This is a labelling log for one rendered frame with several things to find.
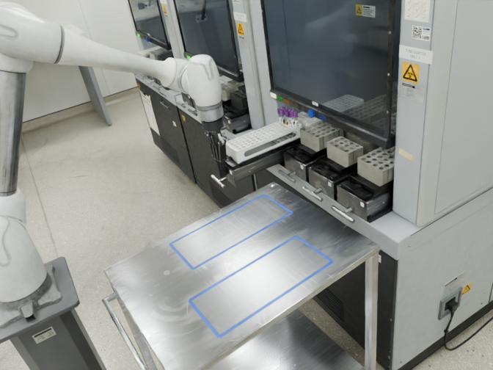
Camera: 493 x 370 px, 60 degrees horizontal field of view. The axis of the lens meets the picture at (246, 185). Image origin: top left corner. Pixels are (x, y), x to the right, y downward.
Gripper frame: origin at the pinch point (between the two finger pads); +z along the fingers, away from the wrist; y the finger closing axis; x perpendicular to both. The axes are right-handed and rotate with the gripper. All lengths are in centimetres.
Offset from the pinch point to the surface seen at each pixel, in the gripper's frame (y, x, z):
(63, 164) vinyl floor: 236, 46, 79
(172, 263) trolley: -40, 35, -1
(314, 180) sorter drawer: -26.8, -22.5, 3.1
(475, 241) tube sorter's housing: -64, -61, 27
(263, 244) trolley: -49, 12, -2
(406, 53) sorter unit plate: -56, -31, -44
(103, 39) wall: 350, -40, 10
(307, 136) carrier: -14.3, -29.9, -6.9
